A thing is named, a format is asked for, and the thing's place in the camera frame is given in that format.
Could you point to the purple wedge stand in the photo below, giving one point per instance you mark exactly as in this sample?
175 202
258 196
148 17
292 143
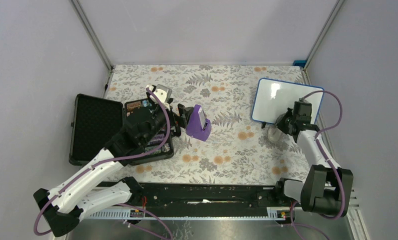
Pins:
199 126

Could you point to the blue corner bracket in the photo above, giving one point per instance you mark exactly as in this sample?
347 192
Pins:
299 63

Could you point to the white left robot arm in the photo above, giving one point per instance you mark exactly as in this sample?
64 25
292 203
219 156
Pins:
143 132

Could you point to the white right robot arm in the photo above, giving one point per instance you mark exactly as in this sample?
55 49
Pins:
327 187

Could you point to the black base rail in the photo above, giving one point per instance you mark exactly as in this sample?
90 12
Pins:
210 201

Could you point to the blue framed whiteboard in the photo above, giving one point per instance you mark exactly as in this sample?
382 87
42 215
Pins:
273 97

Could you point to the floral table mat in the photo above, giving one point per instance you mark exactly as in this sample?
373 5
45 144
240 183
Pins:
238 150

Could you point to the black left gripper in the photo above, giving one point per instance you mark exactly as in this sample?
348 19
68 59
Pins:
185 113

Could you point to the silver mesh sponge eraser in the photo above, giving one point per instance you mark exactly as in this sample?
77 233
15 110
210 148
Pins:
274 133

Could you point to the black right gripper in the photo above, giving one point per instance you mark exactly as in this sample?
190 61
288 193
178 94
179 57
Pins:
280 122

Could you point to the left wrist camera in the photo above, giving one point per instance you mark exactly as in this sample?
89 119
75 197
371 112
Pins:
160 92

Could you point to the black poker chip case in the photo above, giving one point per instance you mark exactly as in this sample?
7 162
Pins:
96 120

